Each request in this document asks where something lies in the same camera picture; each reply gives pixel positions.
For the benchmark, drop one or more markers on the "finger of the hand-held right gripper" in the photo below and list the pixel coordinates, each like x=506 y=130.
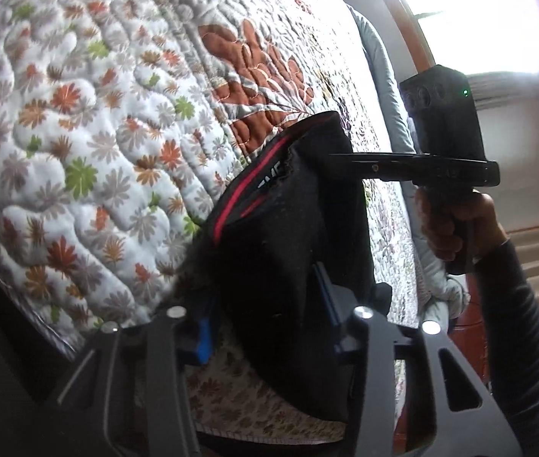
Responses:
x=374 y=164

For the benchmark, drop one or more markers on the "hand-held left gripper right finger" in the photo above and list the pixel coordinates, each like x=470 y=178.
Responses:
x=331 y=314

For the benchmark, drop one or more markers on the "black pants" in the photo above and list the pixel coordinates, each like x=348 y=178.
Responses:
x=274 y=271

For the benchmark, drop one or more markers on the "wooden framed window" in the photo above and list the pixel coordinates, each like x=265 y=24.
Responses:
x=469 y=19

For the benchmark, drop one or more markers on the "floral quilted bedspread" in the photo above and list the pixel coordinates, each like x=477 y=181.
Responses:
x=84 y=152

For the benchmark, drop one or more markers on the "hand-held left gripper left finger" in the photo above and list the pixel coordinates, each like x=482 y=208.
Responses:
x=204 y=338

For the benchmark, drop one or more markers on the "person's right hand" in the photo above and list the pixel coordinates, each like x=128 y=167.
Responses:
x=488 y=219

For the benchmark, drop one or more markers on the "light grey bed sheet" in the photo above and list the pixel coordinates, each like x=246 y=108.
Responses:
x=383 y=81

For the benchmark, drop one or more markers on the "person's right forearm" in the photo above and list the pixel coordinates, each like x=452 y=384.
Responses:
x=521 y=342

